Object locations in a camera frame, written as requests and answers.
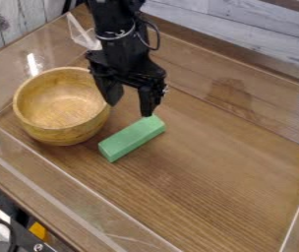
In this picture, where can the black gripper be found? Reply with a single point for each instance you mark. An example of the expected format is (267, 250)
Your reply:
(123, 64)

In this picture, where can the green rectangular block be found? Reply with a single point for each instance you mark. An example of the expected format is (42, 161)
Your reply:
(129, 138)

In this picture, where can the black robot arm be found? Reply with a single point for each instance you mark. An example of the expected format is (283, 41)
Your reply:
(121, 14)

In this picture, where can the brown wooden bowl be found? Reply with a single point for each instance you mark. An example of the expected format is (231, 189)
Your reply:
(60, 107)

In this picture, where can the yellow tag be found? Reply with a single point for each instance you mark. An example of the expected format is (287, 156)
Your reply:
(38, 231)

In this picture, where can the clear acrylic corner bracket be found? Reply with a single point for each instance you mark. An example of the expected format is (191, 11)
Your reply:
(81, 36)

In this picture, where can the clear acrylic tray wall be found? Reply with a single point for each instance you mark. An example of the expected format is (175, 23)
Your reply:
(87, 220)

